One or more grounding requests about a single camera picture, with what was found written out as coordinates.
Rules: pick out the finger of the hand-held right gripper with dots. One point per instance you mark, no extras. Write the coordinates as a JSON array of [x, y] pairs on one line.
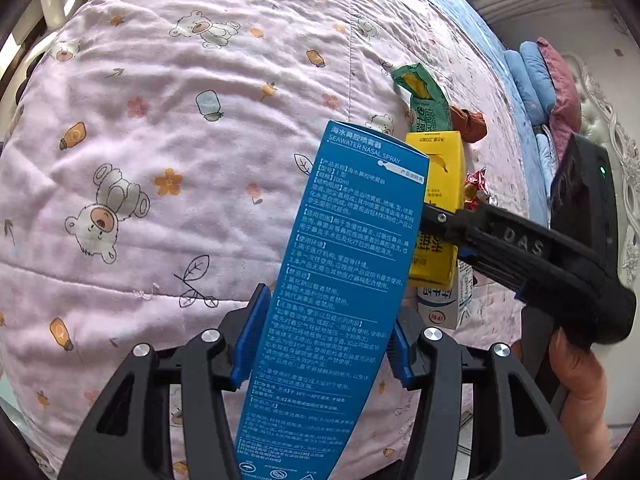
[[492, 275], [450, 225]]

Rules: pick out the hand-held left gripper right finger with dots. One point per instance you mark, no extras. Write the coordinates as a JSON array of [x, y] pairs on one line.
[[402, 355]]

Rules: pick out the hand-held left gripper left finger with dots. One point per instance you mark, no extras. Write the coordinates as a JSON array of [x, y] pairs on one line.
[[250, 330]]

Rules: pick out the yellow drink carton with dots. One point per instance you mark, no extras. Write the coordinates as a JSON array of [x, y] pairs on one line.
[[445, 170]]

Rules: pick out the blue printed cardboard box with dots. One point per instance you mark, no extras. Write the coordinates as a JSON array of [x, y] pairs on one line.
[[340, 285]]

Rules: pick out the green snack packet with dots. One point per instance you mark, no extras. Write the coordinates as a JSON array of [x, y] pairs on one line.
[[425, 110]]

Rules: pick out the person's right hand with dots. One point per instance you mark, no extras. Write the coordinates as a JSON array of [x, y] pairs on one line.
[[585, 385]]

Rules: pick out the red silver candy wrapper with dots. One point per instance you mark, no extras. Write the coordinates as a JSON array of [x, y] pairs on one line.
[[475, 187]]

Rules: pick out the white milk carton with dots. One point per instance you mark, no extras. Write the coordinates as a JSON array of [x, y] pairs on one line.
[[445, 310]]

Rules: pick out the blue bed sheet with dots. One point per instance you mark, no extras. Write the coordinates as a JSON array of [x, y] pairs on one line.
[[510, 160]]

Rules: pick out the grey tufted headboard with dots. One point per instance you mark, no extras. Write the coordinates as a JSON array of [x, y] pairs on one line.
[[620, 160]]

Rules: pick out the blue pillow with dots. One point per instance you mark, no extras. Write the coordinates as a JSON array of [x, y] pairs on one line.
[[540, 75], [520, 90]]

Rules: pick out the mauve pillow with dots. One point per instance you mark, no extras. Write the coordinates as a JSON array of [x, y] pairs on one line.
[[565, 90]]

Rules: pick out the pink bear printed quilt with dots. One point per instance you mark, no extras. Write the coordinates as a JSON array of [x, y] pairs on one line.
[[175, 110]]

